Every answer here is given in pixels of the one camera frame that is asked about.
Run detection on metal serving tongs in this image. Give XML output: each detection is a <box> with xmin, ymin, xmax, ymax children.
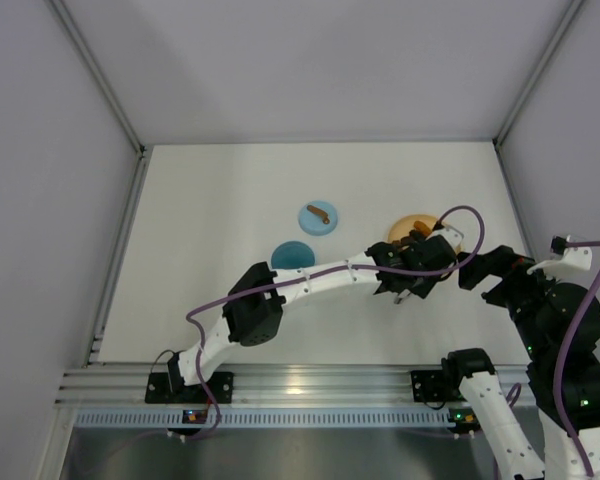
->
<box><xmin>394</xmin><ymin>291</ymin><xmax>411</xmax><ymax>305</ymax></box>

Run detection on light blue cylindrical container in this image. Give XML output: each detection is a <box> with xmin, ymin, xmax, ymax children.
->
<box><xmin>270</xmin><ymin>240</ymin><xmax>316</xmax><ymax>269</ymax></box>

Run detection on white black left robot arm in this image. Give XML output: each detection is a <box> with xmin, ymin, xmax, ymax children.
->
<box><xmin>168</xmin><ymin>228</ymin><xmax>462</xmax><ymax>392</ymax></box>

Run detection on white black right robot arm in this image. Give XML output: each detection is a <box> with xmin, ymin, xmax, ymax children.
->
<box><xmin>442</xmin><ymin>237</ymin><xmax>600</xmax><ymax>479</ymax></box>

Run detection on orange yellow fried piece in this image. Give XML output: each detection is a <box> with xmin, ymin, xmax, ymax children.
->
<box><xmin>413</xmin><ymin>221</ymin><xmax>432</xmax><ymax>236</ymax></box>

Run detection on beige round plate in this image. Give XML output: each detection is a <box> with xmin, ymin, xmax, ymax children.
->
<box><xmin>387</xmin><ymin>214</ymin><xmax>439</xmax><ymax>245</ymax></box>

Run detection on light blue round lid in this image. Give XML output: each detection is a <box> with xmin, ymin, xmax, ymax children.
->
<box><xmin>298</xmin><ymin>200</ymin><xmax>339</xmax><ymax>236</ymax></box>

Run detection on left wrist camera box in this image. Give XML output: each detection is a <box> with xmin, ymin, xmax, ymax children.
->
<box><xmin>430</xmin><ymin>224</ymin><xmax>464</xmax><ymax>253</ymax></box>

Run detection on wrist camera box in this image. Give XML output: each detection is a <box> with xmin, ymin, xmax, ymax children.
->
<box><xmin>430</xmin><ymin>224</ymin><xmax>464</xmax><ymax>253</ymax></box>
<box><xmin>526</xmin><ymin>235</ymin><xmax>592</xmax><ymax>280</ymax></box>

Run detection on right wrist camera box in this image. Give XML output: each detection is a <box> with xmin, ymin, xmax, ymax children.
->
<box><xmin>526</xmin><ymin>235</ymin><xmax>592</xmax><ymax>280</ymax></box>

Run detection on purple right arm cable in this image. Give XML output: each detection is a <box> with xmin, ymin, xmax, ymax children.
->
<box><xmin>552</xmin><ymin>241</ymin><xmax>600</xmax><ymax>476</ymax></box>

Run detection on right aluminium frame post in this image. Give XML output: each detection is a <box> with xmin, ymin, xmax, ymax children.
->
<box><xmin>493</xmin><ymin>0</ymin><xmax>586</xmax><ymax>147</ymax></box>

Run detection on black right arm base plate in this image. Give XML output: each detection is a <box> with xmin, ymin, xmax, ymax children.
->
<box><xmin>410</xmin><ymin>369</ymin><xmax>463</xmax><ymax>407</ymax></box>

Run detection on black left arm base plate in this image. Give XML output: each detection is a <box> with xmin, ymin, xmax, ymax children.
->
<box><xmin>144</xmin><ymin>372</ymin><xmax>234</xmax><ymax>404</ymax></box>

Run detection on aluminium frame corner post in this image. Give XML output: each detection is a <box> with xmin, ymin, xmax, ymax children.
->
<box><xmin>44</xmin><ymin>0</ymin><xmax>147</xmax><ymax>154</ymax></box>

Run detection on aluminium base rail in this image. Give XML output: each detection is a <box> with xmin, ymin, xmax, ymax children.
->
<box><xmin>54</xmin><ymin>364</ymin><xmax>420</xmax><ymax>408</ymax></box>

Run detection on slotted grey cable duct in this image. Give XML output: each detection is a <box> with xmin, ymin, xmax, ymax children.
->
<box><xmin>74</xmin><ymin>407</ymin><xmax>458</xmax><ymax>429</ymax></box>

